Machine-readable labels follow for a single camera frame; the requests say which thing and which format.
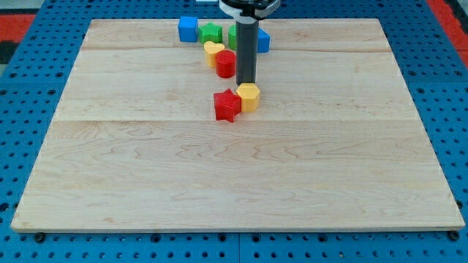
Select yellow hexagon block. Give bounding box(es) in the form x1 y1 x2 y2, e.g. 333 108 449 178
236 83 260 113

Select red star block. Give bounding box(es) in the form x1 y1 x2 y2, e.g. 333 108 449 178
214 88 241 123

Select green round block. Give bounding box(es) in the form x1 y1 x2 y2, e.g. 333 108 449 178
228 25 237 50

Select blue triangle block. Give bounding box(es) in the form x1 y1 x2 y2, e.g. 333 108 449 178
257 28 271 53

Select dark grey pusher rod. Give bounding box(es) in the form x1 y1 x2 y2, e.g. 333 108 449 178
236 20 259 85

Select black white robot flange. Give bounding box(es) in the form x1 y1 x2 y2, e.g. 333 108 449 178
219 0 281 21

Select green star block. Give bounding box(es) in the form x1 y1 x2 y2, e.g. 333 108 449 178
198 22 223 44

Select blue cube block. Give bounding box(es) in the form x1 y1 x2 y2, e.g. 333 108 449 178
178 16 198 42

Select yellow heart block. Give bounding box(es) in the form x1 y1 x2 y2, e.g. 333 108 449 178
203 41 225 68

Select red cylinder block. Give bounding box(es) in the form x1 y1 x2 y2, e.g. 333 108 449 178
215 50 236 78

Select wooden board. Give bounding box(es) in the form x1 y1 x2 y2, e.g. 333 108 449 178
11 18 465 233

